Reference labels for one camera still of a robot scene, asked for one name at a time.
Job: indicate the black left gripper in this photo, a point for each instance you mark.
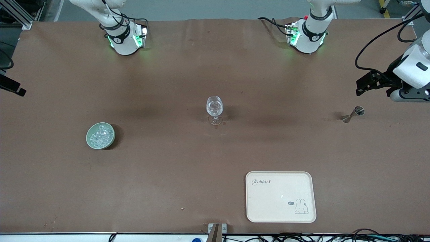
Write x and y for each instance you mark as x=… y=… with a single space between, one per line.
x=390 y=75

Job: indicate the steel double jigger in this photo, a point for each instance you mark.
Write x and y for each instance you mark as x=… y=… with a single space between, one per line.
x=358 y=110

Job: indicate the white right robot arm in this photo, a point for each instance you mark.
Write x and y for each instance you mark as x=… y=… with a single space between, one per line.
x=124 y=43

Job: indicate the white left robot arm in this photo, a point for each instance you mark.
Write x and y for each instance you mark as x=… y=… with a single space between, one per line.
x=310 y=37

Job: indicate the pile of clear ice cubes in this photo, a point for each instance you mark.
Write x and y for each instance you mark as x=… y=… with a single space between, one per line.
x=100 y=135

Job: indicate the clear wine glass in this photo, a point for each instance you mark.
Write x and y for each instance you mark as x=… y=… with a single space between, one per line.
x=214 y=107

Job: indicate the green ceramic bowl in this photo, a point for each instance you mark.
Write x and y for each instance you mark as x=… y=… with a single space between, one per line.
x=90 y=143

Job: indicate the cream rabbit print tray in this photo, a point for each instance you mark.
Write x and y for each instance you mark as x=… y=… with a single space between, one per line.
x=278 y=205

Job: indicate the brown table cover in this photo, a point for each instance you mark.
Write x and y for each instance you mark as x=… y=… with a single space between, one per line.
x=168 y=168

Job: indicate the aluminium frame profile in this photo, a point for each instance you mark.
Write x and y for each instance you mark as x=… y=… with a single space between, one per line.
x=411 y=15
x=20 y=16

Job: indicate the white table edge rail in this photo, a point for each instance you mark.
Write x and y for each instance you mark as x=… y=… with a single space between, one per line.
x=67 y=237

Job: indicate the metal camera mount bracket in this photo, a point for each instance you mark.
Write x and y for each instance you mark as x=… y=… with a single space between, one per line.
x=216 y=232

